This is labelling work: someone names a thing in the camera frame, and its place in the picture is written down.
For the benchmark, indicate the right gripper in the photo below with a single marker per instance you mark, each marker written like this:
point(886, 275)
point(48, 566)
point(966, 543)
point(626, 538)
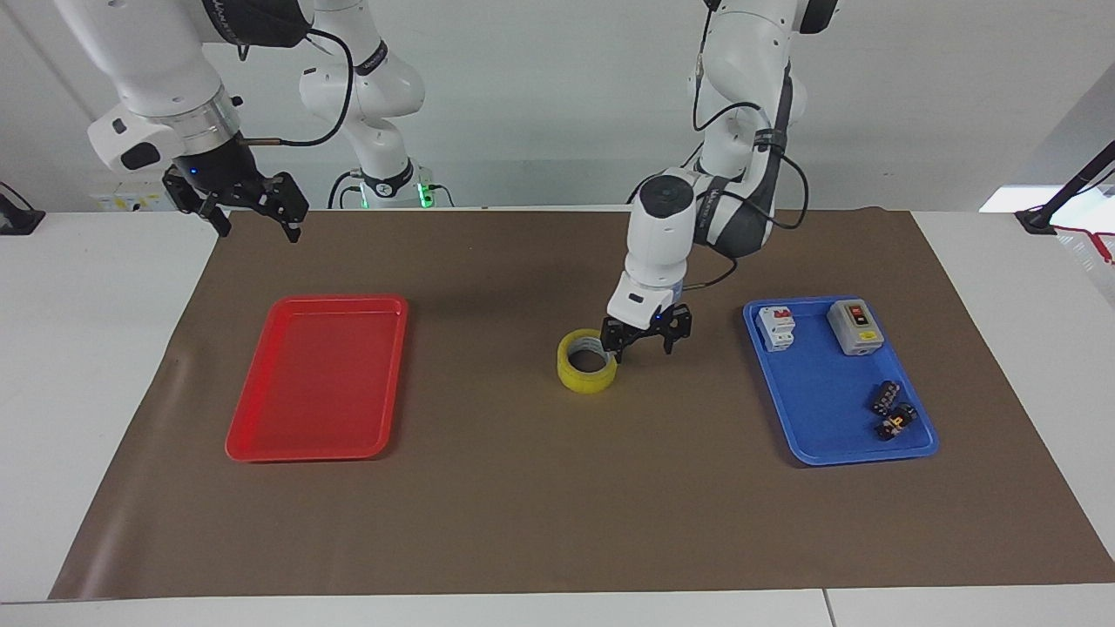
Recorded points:
point(218, 167)

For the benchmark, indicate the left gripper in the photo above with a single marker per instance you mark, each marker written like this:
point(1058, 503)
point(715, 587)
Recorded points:
point(655, 325)

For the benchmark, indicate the yellow tape roll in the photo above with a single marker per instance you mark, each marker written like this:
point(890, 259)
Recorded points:
point(585, 376)

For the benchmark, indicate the white circuit breaker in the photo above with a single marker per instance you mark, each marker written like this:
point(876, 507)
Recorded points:
point(776, 329)

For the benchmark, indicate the red plastic tray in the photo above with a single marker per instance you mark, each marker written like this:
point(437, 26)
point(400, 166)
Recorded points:
point(318, 379)

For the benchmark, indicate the blue plastic tray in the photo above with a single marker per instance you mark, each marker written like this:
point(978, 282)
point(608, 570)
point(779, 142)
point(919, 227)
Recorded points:
point(836, 401)

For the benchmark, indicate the black stand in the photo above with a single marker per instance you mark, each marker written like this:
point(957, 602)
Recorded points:
point(1076, 185)
point(17, 222)

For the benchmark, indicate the small black electronic component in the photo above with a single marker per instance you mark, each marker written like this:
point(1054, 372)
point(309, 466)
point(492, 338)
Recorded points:
point(886, 397)
point(896, 421)

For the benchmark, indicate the grey switch box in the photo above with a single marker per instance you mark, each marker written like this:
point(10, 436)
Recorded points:
point(855, 327)

